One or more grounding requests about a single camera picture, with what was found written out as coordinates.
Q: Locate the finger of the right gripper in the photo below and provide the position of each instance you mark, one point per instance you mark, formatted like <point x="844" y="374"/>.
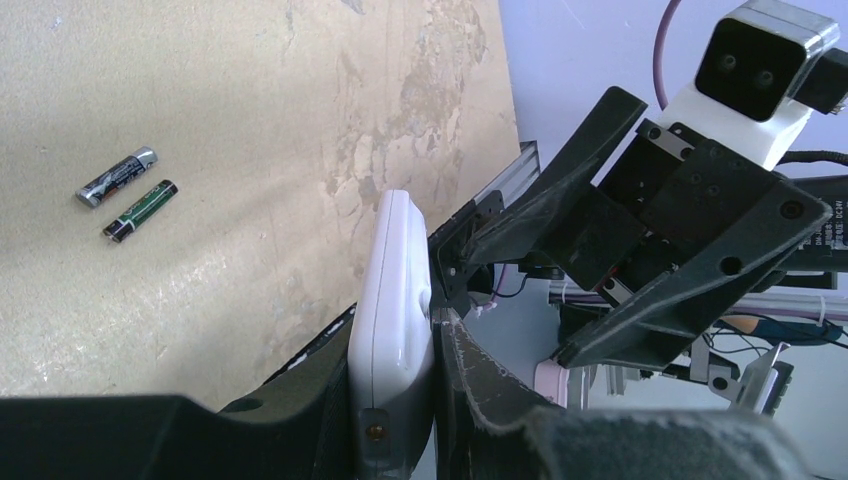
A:
<point x="520" y="228"/>
<point x="663" y="319"/>

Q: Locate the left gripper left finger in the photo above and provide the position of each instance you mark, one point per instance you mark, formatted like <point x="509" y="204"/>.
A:
<point x="294" y="426"/>

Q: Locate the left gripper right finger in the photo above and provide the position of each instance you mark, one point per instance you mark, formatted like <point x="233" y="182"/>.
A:
<point x="489" y="425"/>

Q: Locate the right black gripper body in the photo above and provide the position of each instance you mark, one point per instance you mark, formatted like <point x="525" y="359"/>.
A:
<point x="652" y="214"/>

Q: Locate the white remote control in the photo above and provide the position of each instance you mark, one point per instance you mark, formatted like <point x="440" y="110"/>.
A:
<point x="390" y="352"/>

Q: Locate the green black AAA battery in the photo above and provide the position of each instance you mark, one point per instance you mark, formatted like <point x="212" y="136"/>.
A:
<point x="141" y="211"/>

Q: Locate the silver black AAA battery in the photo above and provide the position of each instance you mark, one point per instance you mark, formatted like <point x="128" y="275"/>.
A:
<point x="94" y="193"/>

